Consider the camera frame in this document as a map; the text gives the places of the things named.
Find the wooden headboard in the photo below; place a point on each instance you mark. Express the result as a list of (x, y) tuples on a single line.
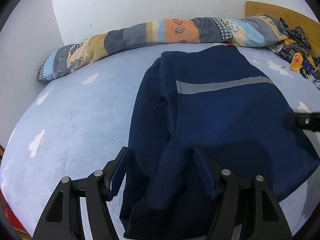
[(275, 11)]

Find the navy yellow star-print cloth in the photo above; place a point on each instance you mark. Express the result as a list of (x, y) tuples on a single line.
[(306, 66)]

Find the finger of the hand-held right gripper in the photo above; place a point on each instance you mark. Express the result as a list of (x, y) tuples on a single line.
[(302, 121)]

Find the light blue cloud-print bed sheet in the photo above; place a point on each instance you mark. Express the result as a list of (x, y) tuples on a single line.
[(82, 120)]

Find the navy work jacket red collar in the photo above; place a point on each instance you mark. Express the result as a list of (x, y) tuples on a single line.
[(220, 115)]

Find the rolled patchwork quilt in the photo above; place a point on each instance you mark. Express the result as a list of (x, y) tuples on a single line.
[(175, 31)]

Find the red plastic object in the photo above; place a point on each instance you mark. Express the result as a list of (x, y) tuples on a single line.
[(11, 217)]

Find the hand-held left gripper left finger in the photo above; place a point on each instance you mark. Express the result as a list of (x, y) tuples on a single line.
[(120, 172)]

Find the dark floral cloth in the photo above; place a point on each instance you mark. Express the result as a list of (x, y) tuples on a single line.
[(297, 40)]

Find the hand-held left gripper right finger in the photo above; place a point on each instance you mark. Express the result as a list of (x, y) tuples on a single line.
[(205, 175)]

